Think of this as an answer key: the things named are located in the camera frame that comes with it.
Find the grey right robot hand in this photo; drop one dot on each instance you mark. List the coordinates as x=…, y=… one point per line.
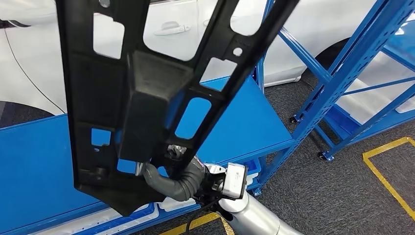
x=159, y=185

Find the black plastic frame part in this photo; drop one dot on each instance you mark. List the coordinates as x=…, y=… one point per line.
x=97, y=97

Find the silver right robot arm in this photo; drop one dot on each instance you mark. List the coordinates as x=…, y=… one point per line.
x=253, y=217

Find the blue metal shelf rack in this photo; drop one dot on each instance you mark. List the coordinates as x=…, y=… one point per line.
x=243, y=129

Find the white plastic crate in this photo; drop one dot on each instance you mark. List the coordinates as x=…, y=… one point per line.
x=155, y=212
x=94, y=222
x=175, y=204

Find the yellow floor tape square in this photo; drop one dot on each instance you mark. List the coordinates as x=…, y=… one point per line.
x=201, y=220
x=366, y=156

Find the white car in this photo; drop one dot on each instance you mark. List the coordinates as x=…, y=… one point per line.
x=32, y=65

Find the blue metal rack with casters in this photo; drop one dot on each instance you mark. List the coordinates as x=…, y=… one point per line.
x=366, y=126

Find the white plastic bin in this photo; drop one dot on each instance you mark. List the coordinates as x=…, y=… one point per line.
x=366, y=103

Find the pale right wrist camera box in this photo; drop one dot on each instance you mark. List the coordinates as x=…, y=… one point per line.
x=235, y=181

